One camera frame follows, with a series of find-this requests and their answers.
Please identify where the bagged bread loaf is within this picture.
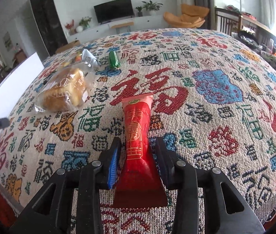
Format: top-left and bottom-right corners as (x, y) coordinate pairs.
(35, 62), (96, 113)

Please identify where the green sausage snack stick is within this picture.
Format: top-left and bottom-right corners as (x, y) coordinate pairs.
(109, 51), (121, 69)

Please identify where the white storage box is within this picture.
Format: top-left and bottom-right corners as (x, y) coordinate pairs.
(0, 53), (44, 133)

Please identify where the cardboard box on floor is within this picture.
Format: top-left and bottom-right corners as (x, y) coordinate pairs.
(55, 40), (81, 54)

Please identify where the white silver snack packet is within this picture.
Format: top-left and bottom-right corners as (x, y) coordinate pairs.
(75, 49), (100, 67)

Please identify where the dark glass display cabinet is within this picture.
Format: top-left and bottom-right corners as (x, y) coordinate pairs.
(30, 0), (68, 56)

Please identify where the red flower decoration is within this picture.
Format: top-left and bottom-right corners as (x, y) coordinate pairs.
(64, 20), (75, 35)

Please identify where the potted plant with white vase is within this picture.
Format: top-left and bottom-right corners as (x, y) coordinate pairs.
(75, 16), (92, 33)

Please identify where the white tv cabinet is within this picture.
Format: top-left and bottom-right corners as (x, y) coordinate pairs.
(67, 15), (169, 43)

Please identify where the small wooden bench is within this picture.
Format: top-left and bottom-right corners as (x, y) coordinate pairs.
(110, 21), (134, 34)

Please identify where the orange lounge chair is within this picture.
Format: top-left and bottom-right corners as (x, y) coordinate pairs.
(163, 4), (210, 28)

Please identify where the dark wooden side table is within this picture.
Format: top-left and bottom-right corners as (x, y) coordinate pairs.
(215, 7), (276, 46)

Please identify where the black flat television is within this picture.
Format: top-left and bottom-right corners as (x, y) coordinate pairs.
(94, 0), (134, 24)

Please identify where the green potted plant right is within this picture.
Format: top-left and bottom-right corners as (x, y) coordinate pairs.
(142, 1), (163, 16)

